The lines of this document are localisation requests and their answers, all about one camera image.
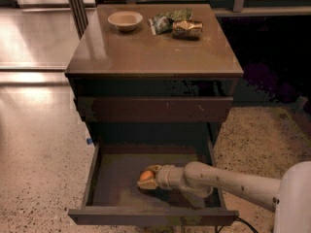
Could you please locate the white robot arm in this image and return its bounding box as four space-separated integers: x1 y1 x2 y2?
137 161 311 233

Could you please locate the blue tape piece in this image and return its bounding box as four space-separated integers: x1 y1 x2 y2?
86 138 92 145

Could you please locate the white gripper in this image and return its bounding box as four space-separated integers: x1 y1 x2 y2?
137 165 172 190

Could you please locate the green chip bag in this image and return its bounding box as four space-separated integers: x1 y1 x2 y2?
149 8 192 35

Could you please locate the white paper bowl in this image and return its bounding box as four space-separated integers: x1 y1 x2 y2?
108 11 143 32

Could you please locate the closed top drawer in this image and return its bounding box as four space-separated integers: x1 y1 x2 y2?
76 96 233 122

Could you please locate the orange fruit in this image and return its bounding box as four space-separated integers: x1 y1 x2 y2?
139 170 155 182

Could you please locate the dark brown drawer cabinet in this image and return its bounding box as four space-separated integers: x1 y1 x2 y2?
65 4 243 145

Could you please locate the black cable on floor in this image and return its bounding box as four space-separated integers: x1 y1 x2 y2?
214 216 259 233

